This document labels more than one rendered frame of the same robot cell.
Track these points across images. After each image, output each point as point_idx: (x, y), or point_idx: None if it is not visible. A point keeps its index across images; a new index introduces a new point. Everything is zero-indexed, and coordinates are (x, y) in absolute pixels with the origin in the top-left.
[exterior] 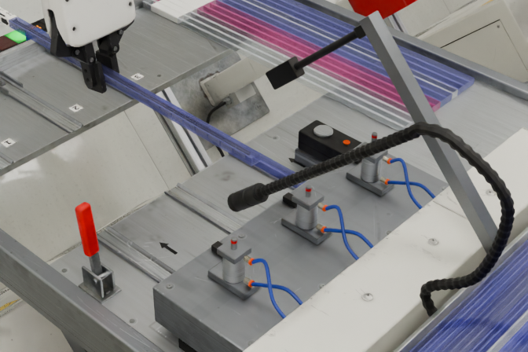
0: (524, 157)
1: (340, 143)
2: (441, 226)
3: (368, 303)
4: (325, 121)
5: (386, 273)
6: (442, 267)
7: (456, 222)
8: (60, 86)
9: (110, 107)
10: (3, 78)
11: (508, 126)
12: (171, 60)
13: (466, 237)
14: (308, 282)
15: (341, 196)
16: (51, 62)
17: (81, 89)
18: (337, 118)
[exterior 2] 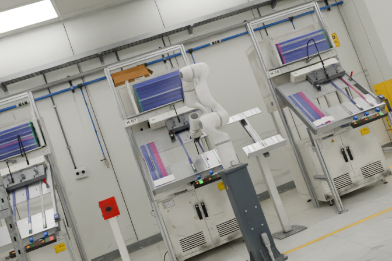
0: (155, 119)
1: (171, 133)
2: (172, 113)
3: (186, 108)
4: (166, 145)
5: (182, 110)
6: (176, 109)
7: (170, 113)
8: (199, 163)
9: (194, 157)
10: (207, 168)
11: (143, 138)
12: (179, 165)
13: (171, 112)
14: (189, 114)
15: (178, 123)
16: (198, 170)
17: (196, 162)
18: (164, 145)
